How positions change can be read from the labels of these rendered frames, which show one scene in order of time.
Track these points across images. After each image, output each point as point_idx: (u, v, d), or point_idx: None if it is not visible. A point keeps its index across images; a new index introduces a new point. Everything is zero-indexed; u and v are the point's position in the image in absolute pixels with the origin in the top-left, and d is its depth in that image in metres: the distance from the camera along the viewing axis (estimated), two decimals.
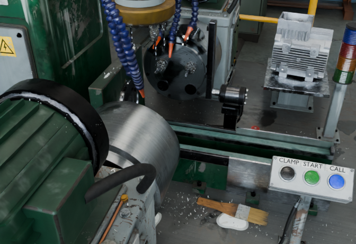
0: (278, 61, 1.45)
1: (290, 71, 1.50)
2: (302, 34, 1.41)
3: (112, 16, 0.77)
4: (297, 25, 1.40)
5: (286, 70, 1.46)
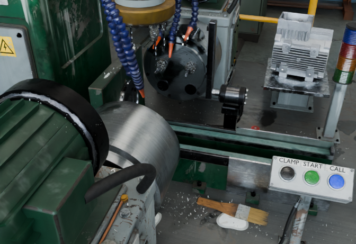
0: (278, 61, 1.45)
1: (290, 71, 1.50)
2: (302, 34, 1.41)
3: (112, 16, 0.77)
4: (297, 25, 1.40)
5: (286, 70, 1.46)
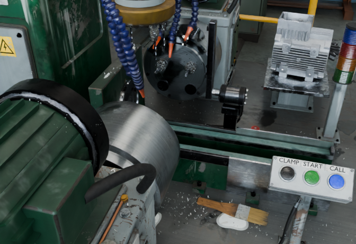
0: (278, 61, 1.45)
1: (290, 71, 1.50)
2: (302, 34, 1.41)
3: (112, 16, 0.77)
4: (297, 25, 1.40)
5: (286, 70, 1.46)
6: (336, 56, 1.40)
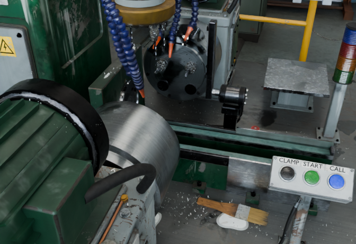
0: None
1: None
2: None
3: (112, 16, 0.77)
4: None
5: None
6: None
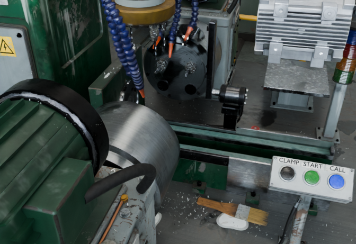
0: (268, 36, 0.87)
1: (285, 53, 0.93)
2: None
3: (112, 16, 0.77)
4: None
5: (281, 51, 0.88)
6: None
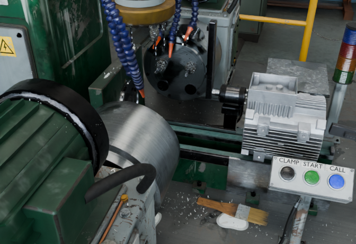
0: (252, 146, 1.01)
1: None
2: (284, 109, 0.98)
3: (112, 16, 0.77)
4: (277, 97, 0.97)
5: (264, 158, 1.02)
6: None
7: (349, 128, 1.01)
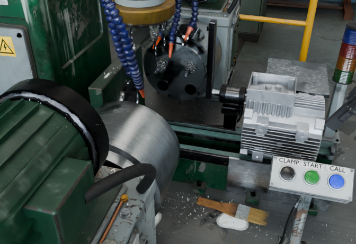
0: (251, 146, 1.01)
1: None
2: (282, 109, 0.98)
3: (112, 16, 0.77)
4: (276, 96, 0.97)
5: (262, 158, 1.02)
6: None
7: (337, 111, 0.93)
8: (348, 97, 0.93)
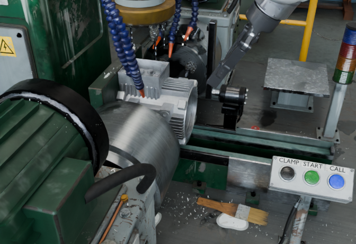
0: None
1: None
2: (150, 91, 1.06)
3: (112, 16, 0.77)
4: (142, 79, 1.04)
5: None
6: (247, 39, 0.84)
7: (216, 68, 0.96)
8: (226, 54, 0.96)
